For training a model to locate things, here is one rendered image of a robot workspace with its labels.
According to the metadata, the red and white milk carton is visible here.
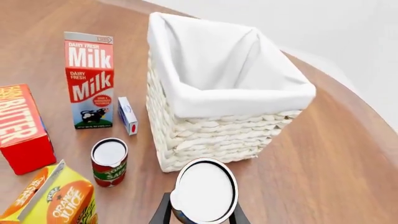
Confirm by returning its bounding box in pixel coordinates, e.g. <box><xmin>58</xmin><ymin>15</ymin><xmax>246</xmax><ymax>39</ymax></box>
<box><xmin>63</xmin><ymin>31</ymin><xmax>115</xmax><ymax>131</ymax></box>

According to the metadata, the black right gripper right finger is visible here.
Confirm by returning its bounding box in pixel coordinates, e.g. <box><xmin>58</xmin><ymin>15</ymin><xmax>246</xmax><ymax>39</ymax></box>
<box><xmin>230</xmin><ymin>200</ymin><xmax>250</xmax><ymax>224</ymax></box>

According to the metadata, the soup tin with white lid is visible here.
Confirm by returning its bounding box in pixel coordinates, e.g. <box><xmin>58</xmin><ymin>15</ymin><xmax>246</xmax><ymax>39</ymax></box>
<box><xmin>170</xmin><ymin>157</ymin><xmax>239</xmax><ymax>224</ymax></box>

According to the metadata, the tomato sauce tin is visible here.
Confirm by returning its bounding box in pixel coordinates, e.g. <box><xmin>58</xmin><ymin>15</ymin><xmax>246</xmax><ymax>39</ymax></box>
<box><xmin>90</xmin><ymin>137</ymin><xmax>129</xmax><ymax>189</ymax></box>

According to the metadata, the orange juice carton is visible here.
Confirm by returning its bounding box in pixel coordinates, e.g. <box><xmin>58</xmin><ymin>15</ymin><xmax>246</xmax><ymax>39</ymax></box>
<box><xmin>0</xmin><ymin>159</ymin><xmax>100</xmax><ymax>224</ymax></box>

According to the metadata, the red butter box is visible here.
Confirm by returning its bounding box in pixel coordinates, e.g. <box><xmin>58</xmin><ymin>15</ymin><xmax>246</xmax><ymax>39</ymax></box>
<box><xmin>0</xmin><ymin>83</ymin><xmax>58</xmax><ymax>175</ymax></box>

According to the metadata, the small white and blue box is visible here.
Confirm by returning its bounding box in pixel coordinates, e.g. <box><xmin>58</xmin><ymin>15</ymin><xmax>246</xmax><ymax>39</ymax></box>
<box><xmin>117</xmin><ymin>96</ymin><xmax>139</xmax><ymax>136</ymax></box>

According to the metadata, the white woven basket with liner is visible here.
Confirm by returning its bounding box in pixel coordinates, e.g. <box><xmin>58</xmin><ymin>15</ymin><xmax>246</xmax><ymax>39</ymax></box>
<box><xmin>145</xmin><ymin>11</ymin><xmax>317</xmax><ymax>174</ymax></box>

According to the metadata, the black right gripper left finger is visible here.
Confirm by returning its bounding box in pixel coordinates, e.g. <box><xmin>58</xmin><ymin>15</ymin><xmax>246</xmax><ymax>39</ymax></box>
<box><xmin>150</xmin><ymin>192</ymin><xmax>174</xmax><ymax>224</ymax></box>

